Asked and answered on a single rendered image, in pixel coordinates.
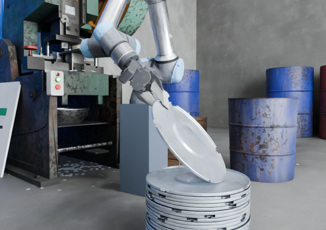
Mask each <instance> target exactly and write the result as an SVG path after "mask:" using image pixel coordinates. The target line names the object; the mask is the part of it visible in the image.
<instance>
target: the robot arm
mask: <svg viewBox="0 0 326 230"><path fill-rule="evenodd" d="M130 1H131V0H108V2H107V4H106V6H105V8H104V10H103V12H102V14H101V17H100V19H99V21H98V23H97V25H96V27H95V29H94V31H93V34H92V36H91V38H87V39H84V40H82V42H81V46H80V48H81V53H82V54H83V56H84V57H85V58H90V59H96V58H105V57H111V58H112V60H113V61H114V64H115V65H117V66H118V67H120V69H121V70H122V71H121V74H120V76H119V78H118V79H119V80H120V81H121V82H122V83H123V84H125V83H126V82H128V81H130V85H131V86H132V87H133V90H132V94H131V97H130V104H147V105H150V106H151V107H152V105H153V103H154V102H155V101H157V100H159V99H160V100H161V102H162V105H163V106H164V107H165V108H166V109H169V101H168V97H169V94H168V93H167V92H166V91H165V90H164V89H163V86H162V83H174V82H180V81H181V79H182V77H183V73H184V61H183V60H182V59H181V58H179V56H178V54H177V53H176V52H175V51H174V45H173V39H172V33H171V27H170V21H169V15H168V9H167V3H166V0H144V1H145V2H146V3H147V5H148V11H149V16H150V21H151V26H152V31H153V36H154V41H155V47H156V52H157V56H156V57H155V58H153V57H146V58H139V56H138V54H139V52H140V49H141V46H140V43H139V41H138V40H137V39H135V38H134V37H132V36H129V35H127V34H124V33H122V32H120V31H118V30H117V29H116V28H117V26H118V24H119V21H120V19H121V17H122V14H123V12H124V10H125V7H126V5H127V3H129V2H130Z"/></svg>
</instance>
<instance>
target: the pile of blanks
mask: <svg viewBox="0 0 326 230"><path fill-rule="evenodd" d="M250 188H251V183H250V185H249V187H248V188H246V189H245V190H243V191H241V192H238V193H235V194H230V195H224V196H214V197H194V196H183V195H176V194H171V193H167V192H166V191H165V192H163V191H160V190H157V189H155V188H153V187H151V186H150V185H148V183H147V182H146V192H145V196H146V230H250V221H251V214H250Z"/></svg>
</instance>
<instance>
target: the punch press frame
mask: <svg viewBox="0 0 326 230"><path fill-rule="evenodd" d="M59 6H60V0H4V8H3V25H2V35H3V39H9V40H10V41H11V42H12V43H13V44H14V46H15V48H16V57H17V65H18V71H19V76H26V75H33V73H27V74H23V73H21V64H23V57H24V56H28V54H29V50H25V49H23V47H24V46H28V45H29V46H36V47H38V35H37V31H39V32H41V47H42V53H43V55H45V56H46V46H45V42H44V38H45V37H48V36H50V23H46V22H45V17H46V16H47V15H48V14H50V13H51V12H52V11H54V10H55V9H56V8H57V7H59ZM96 17H98V0H86V24H87V23H88V22H90V21H92V20H93V19H95V18H96ZM84 25H85V24H83V25H80V27H82V26H84ZM66 50H67V49H65V48H60V45H56V44H50V47H49V56H50V54H51V52H52V51H53V52H58V53H59V52H63V51H66ZM55 71H62V72H63V73H64V94H63V95H62V96H60V104H61V105H68V96H96V104H103V96H108V95H109V74H99V73H88V72H77V71H65V70H55ZM107 145H112V141H110V142H103V143H96V144H88V145H82V146H75V147H67V148H58V153H59V152H66V151H73V150H79V149H85V148H94V147H100V146H107Z"/></svg>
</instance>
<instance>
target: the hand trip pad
mask: <svg viewBox="0 0 326 230"><path fill-rule="evenodd" d="M23 49H25V50H29V54H32V50H37V49H38V47H36V46H29V45H28V46H24V47H23Z"/></svg>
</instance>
